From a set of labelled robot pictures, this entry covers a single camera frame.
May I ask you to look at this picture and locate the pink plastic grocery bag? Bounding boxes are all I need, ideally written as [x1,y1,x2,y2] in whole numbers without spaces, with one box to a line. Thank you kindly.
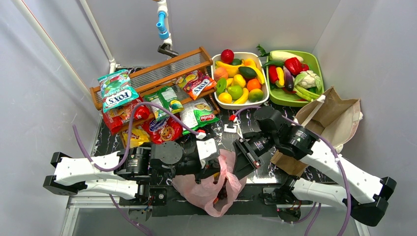
[172,149,246,217]

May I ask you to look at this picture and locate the dark grape bunch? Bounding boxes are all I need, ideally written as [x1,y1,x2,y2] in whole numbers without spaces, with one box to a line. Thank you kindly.
[213,181,227,204]

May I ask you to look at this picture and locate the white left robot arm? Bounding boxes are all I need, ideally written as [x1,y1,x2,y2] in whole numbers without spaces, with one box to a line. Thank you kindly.
[43,138,220,200]

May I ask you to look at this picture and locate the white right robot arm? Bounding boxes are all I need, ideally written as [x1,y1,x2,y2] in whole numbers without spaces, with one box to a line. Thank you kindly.
[233,106,397,227]

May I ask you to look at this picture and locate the red chips bag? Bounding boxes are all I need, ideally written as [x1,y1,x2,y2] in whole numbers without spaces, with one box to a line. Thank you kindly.
[141,117,183,144]

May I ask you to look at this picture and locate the green Chiba chips bag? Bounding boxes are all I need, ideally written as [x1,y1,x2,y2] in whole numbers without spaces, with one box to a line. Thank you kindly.
[179,98,220,131]

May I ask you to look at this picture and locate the yellow orange small fruit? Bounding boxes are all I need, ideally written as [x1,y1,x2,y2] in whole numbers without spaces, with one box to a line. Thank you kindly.
[218,92,233,104]

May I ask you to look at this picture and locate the green mango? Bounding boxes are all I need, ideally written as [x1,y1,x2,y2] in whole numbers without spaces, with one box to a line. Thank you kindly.
[227,85,243,101]

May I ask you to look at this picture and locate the green vegetable basin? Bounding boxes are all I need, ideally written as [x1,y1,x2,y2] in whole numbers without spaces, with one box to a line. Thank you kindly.
[268,50,325,107]

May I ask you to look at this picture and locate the yellow snack packet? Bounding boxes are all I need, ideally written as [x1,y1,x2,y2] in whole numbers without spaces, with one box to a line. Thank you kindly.
[129,127,151,148]

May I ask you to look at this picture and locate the green snack packet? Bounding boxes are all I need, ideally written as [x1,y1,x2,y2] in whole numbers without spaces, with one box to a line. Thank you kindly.
[144,86,184,121]

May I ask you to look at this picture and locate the white fruit basin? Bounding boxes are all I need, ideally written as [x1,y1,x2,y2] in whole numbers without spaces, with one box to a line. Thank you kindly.
[213,52,270,110]

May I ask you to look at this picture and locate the yellow pear fruit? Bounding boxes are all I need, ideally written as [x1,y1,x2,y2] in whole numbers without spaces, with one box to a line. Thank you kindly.
[232,74,246,88]

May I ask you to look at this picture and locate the green bell pepper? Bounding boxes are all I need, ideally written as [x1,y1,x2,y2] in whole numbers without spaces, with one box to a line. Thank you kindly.
[216,78,227,96]

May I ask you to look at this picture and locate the yellow corn pepper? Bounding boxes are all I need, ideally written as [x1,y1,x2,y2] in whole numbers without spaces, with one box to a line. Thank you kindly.
[275,67,285,88]

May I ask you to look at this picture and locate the orange Fox's candy bag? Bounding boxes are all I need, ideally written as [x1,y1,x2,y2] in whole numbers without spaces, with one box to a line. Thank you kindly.
[176,70,217,100]

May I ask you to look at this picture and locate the yellow banana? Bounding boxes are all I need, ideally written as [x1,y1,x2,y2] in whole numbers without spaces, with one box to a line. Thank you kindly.
[247,66,265,85]

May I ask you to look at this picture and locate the red chili pepper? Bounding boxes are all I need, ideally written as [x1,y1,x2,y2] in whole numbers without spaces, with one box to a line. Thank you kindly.
[268,65,279,84]

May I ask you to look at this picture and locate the dark green avocado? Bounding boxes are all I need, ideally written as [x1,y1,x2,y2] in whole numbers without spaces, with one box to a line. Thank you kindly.
[238,66,257,79]

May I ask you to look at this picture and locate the purple eggplant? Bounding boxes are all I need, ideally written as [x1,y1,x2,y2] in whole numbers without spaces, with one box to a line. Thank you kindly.
[283,66,294,92]

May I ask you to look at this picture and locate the peach fruit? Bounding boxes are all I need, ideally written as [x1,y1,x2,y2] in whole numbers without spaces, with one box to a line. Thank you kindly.
[213,67,229,81]

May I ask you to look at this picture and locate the cauliflower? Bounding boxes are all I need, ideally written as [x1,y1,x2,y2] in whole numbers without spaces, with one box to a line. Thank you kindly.
[294,70,324,91]

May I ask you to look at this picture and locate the green cucumber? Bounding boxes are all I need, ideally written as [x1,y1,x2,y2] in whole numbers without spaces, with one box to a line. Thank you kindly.
[262,60,284,68]

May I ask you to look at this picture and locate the wooden slatted rack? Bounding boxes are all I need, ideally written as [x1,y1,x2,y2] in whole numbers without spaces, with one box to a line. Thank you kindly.
[89,46,221,128]

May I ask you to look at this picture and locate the red snack bag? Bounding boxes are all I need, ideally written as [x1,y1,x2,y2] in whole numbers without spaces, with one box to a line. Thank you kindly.
[101,97,150,135]

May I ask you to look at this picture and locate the brown paper bag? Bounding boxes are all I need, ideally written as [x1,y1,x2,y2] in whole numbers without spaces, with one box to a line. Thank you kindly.
[270,86,363,177]

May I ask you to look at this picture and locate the red bell pepper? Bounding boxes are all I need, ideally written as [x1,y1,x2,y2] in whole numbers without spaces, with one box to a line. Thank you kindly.
[284,57,302,76]

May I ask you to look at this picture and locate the red apple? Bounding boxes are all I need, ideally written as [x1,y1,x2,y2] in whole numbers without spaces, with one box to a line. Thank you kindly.
[220,49,235,64]

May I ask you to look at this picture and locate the white radish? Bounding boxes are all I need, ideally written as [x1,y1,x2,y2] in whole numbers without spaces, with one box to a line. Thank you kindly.
[269,50,304,62]

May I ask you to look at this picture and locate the green Fox's candy bag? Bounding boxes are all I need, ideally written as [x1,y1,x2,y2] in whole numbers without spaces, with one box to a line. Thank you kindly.
[97,69,139,113]

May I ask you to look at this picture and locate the white corner pipe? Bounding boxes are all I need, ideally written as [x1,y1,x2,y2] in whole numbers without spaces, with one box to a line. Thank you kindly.
[79,0,117,73]

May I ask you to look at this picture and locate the white pipe with blue valve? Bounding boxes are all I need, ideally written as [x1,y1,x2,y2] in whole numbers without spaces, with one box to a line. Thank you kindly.
[155,0,179,58]

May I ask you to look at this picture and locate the aluminium base frame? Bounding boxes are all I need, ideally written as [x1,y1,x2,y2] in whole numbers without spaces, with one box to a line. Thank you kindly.
[60,193,154,236]

